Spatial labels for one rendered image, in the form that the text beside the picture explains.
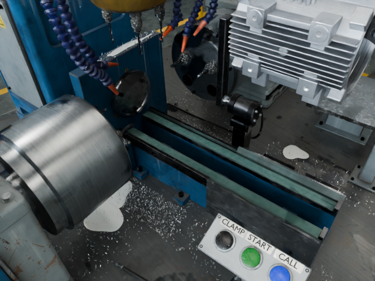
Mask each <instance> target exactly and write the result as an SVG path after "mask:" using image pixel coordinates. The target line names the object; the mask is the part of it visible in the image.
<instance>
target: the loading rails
mask: <svg viewBox="0 0 375 281"><path fill-rule="evenodd" d="M148 108H149V110H148V111H147V112H145V113H144V114H143V115H142V118H143V125H144V129H145V134H144V133H142V132H141V131H139V130H137V129H135V128H134V127H132V128H131V129H128V130H127V131H126V132H125V133H124V134H123V138H124V139H127V140H128V141H130V142H131V143H132V149H133V154H134V160H135V164H136V166H137V167H136V168H135V169H134V170H133V171H132V173H133V175H134V176H136V177H138V178H139V179H141V180H143V179H144V178H145V177H146V176H147V175H149V174H150V175H152V176H154V177H155V178H157V179H158V180H160V181H161V182H163V183H165V184H167V185H168V186H170V187H171V188H173V189H174V190H176V191H177V192H176V193H175V194H174V195H173V196H172V199H173V200H174V201H175V202H177V203H179V204H180V205H181V206H184V205H185V204H186V203H187V202H188V201H189V200H190V199H191V200H193V201H194V202H196V203H197V204H199V205H201V206H202V207H204V208H206V212H207V213H209V214H210V215H212V216H214V217H216V216H217V214H218V213H220V214H222V215H223V216H225V217H227V218H228V219H230V220H232V221H234V222H235V223H237V224H238V225H240V226H241V227H243V228H245V229H247V230H248V231H250V232H252V233H253V234H255V235H257V236H258V237H260V238H261V239H263V240H265V241H266V242H268V243H270V244H271V245H273V246H275V247H276V248H278V249H280V250H281V251H283V252H284V253H286V254H288V255H289V256H291V257H293V258H294V259H296V260H298V261H299V262H301V263H303V264H305V265H306V266H307V267H311V265H312V263H313V261H314V259H315V257H316V255H317V253H318V251H319V249H320V246H321V244H322V242H323V240H325V238H326V236H327V234H328V232H329V230H330V228H331V226H332V224H333V222H334V220H335V218H336V216H337V214H338V212H339V210H340V208H341V205H342V203H343V201H344V199H345V197H346V195H345V194H343V193H341V192H339V191H337V190H335V189H333V188H331V187H329V186H326V185H324V184H322V183H320V182H318V181H316V180H314V179H312V178H310V177H308V176H305V175H303V174H301V173H299V172H297V171H294V170H292V169H290V168H288V167H286V166H284V165H282V164H280V163H278V162H275V161H273V160H271V159H269V158H267V157H265V156H263V155H261V154H259V153H257V152H254V151H252V150H250V149H248V148H246V147H244V146H242V145H240V146H239V147H238V148H237V147H235V146H233V145H231V144H229V143H227V142H225V141H223V140H221V139H218V138H216V137H214V136H212V135H210V134H208V133H206V132H203V131H202V130H200V129H198V128H195V127H193V126H192V125H189V124H187V123H185V122H183V121H181V120H179V119H176V118H174V117H172V116H170V115H168V114H166V113H164V112H162V111H160V110H158V109H156V108H154V107H152V106H150V107H148Z"/></svg>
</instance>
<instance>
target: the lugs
mask: <svg viewBox="0 0 375 281"><path fill-rule="evenodd" d="M237 1H238V3H242V4H246V5H249V4H251V1H252V0H237ZM373 11H374V9H373V8H368V7H363V6H356V8H355V10H354V12H353V14H352V16H351V18H350V20H349V28H350V29H353V30H357V31H362V32H366V30H367V28H368V26H369V24H370V22H371V20H372V18H373ZM370 61H371V58H370V60H369V62H368V64H367V66H366V68H365V70H364V71H366V69H367V67H368V65H369V63H370ZM232 66H234V67H235V68H236V69H238V70H242V69H243V60H242V59H239V58H236V57H234V59H233V61H232ZM345 96H346V90H343V89H342V90H341V91H337V90H334V89H330V90H329V92H328V94H327V99H328V100H329V101H331V102H333V103H337V104H342V102H343V100H344V98H345Z"/></svg>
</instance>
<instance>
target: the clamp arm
mask: <svg viewBox="0 0 375 281"><path fill-rule="evenodd" d="M232 17H233V16H232V15H230V14H225V15H223V16H221V17H220V18H219V23H218V28H219V40H218V68H217V78H216V84H217V97H216V105H217V106H219V107H222V106H223V105H225V100H224V99H227V97H228V96H227V93H228V76H229V60H230V52H229V50H230V47H228V46H229V45H230V43H228V41H229V40H230V39H231V38H228V36H230V35H231V33H229V31H230V30H231V29H232V28H231V27H229V26H230V25H231V24H232V22H231V21H230V20H231V19H232Z"/></svg>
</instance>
